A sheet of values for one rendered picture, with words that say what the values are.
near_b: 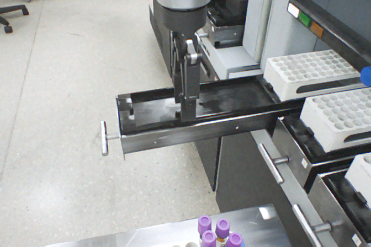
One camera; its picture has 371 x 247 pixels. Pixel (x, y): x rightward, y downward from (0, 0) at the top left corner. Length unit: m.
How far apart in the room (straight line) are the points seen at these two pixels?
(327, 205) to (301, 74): 0.28
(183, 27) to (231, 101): 0.26
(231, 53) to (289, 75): 0.33
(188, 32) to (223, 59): 0.48
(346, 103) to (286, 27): 0.23
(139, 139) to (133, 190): 0.91
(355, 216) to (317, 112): 0.19
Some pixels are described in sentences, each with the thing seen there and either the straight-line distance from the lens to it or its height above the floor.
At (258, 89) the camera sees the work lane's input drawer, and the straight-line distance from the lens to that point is 0.76.
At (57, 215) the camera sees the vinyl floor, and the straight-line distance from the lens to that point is 1.55.
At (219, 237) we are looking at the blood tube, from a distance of 0.38.
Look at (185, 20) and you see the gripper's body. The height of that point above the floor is 1.04.
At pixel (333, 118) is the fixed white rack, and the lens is 0.64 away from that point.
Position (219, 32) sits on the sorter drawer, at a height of 0.79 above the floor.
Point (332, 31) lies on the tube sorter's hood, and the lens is 0.63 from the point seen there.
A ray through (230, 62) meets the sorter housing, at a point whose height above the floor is 0.73.
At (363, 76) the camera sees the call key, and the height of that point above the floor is 0.98.
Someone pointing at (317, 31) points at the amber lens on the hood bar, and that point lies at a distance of 0.65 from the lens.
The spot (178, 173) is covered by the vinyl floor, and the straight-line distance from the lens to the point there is 1.58.
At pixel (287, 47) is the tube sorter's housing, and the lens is 0.81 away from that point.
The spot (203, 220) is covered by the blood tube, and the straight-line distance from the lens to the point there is 0.37.
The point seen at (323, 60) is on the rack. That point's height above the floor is 0.86.
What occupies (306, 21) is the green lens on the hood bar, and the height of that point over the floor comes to 0.98.
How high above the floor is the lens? 1.25
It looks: 41 degrees down
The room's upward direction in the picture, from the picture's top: straight up
